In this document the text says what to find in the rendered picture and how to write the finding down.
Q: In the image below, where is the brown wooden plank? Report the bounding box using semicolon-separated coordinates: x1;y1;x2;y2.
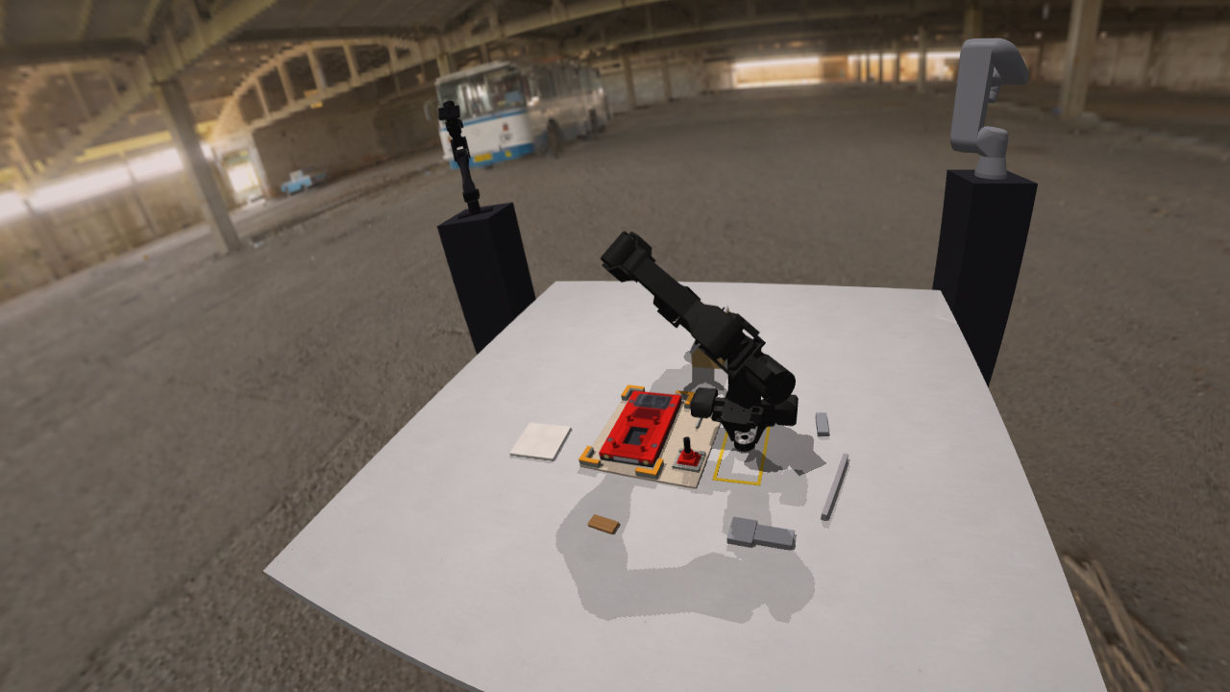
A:
587;514;620;533

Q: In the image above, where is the white flat square pad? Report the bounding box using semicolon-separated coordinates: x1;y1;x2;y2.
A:
510;423;572;461

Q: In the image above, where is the yellow rectangular outline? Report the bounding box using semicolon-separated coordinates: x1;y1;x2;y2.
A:
712;427;770;486

